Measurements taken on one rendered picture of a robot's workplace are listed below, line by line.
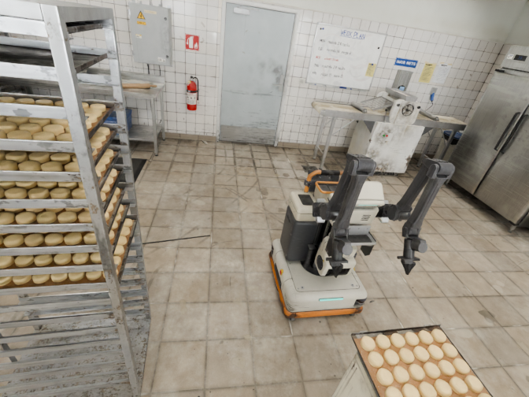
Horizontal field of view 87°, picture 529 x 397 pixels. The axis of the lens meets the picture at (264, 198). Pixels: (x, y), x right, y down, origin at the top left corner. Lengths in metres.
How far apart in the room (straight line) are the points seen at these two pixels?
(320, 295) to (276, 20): 3.87
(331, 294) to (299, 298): 0.25
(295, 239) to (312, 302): 0.46
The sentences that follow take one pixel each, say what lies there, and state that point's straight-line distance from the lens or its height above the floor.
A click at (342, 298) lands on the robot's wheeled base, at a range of 2.22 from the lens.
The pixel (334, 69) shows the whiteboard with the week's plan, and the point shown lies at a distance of 5.06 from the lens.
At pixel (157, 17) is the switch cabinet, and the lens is 4.58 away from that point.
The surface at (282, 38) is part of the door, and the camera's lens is 4.83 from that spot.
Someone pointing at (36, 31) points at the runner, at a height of 1.77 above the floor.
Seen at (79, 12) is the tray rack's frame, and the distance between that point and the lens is 0.93.
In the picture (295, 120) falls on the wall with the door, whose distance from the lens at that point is 5.07.
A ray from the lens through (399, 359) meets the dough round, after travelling 1.25.
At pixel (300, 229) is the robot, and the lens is 2.06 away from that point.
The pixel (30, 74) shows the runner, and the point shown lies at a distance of 0.88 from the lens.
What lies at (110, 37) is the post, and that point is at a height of 1.73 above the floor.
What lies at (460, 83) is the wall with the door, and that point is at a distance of 6.29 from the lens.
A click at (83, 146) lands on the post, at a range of 0.86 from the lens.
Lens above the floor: 1.84
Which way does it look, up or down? 32 degrees down
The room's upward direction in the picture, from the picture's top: 9 degrees clockwise
